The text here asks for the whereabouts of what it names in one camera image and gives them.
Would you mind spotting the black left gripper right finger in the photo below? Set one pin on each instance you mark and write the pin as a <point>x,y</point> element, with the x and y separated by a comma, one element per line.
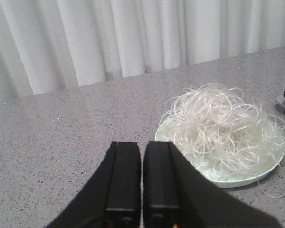
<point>176,195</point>

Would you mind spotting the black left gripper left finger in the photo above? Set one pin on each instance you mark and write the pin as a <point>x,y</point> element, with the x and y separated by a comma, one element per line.
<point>112,196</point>

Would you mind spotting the white vermicelli noodle bundle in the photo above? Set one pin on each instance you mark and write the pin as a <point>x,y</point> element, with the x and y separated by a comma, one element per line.
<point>216,104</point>

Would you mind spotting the light green round plate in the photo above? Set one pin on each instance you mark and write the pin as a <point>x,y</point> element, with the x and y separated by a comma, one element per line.
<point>228,156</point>

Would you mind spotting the white pleated curtain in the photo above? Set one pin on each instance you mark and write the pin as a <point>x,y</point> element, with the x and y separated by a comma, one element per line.
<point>48,45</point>

